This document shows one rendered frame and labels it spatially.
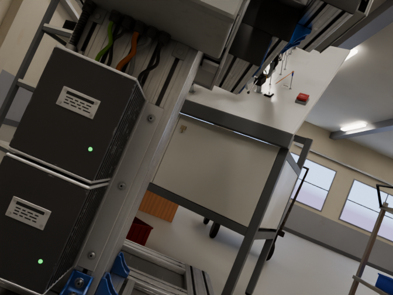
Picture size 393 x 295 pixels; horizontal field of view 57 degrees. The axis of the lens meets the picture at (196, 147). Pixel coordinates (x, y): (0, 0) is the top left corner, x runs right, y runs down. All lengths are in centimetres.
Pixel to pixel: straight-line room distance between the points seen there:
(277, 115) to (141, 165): 115
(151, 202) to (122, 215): 286
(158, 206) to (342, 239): 973
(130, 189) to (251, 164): 106
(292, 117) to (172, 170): 64
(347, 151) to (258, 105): 1090
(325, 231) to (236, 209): 1085
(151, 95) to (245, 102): 116
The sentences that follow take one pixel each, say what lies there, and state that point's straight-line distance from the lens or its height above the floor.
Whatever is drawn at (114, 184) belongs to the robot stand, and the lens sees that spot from 72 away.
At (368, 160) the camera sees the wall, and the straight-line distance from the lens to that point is 1299.
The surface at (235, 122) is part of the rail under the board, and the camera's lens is 174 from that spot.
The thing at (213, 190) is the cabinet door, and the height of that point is 49.
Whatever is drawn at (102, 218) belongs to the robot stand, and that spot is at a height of 38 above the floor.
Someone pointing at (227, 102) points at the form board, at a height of 93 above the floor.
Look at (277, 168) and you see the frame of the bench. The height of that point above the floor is 70.
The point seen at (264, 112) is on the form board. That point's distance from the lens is 180.
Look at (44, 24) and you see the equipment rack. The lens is 268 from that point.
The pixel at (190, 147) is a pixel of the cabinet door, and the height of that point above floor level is 65.
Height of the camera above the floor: 53
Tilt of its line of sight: 4 degrees up
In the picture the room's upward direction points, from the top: 23 degrees clockwise
